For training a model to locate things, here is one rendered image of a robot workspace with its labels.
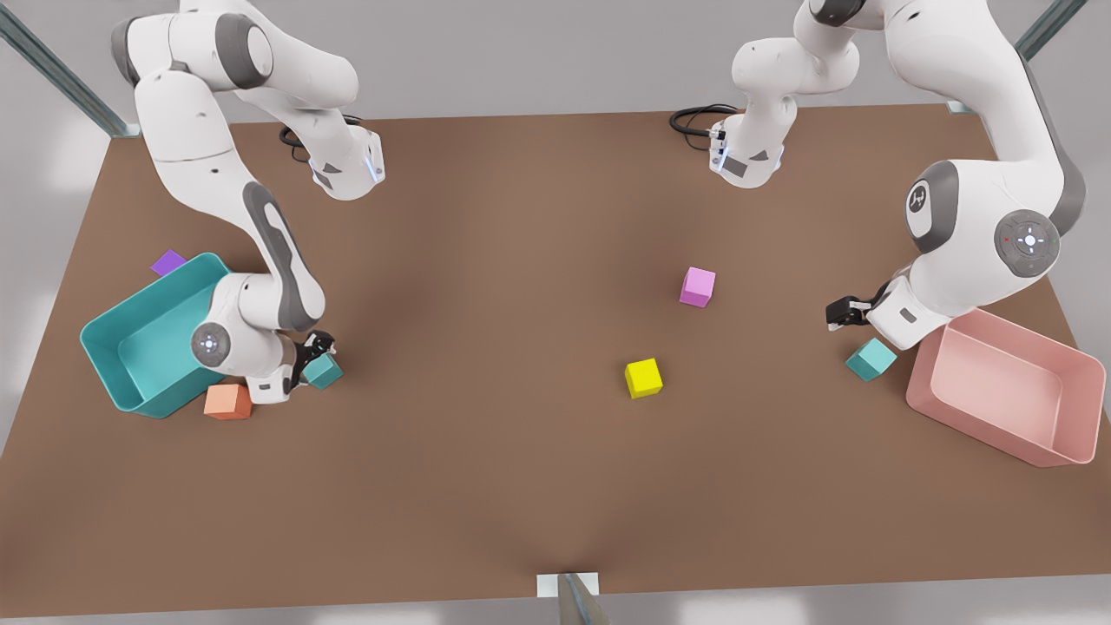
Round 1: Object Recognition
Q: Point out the yellow cube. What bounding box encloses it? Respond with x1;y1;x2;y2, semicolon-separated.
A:
624;358;664;400

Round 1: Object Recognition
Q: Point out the silver frame post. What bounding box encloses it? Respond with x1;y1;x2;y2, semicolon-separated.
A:
536;572;610;625
946;0;1089;115
0;7;141;140

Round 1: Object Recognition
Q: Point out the pink cube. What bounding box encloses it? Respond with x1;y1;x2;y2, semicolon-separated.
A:
679;266;717;309

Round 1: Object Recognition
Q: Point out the teal cube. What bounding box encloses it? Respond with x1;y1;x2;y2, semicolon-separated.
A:
845;338;898;383
301;352;345;391

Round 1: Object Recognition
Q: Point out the black cable loop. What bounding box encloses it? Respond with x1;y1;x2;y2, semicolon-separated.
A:
669;104;740;153
279;114;365;165

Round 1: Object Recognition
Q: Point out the pink plastic bin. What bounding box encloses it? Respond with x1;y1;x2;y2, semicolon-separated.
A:
905;308;1107;468

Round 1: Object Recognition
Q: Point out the orange cube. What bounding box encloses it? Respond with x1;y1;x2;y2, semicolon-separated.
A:
204;383;253;422

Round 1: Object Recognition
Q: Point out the teal plastic bin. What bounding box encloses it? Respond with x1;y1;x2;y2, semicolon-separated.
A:
80;252;237;419

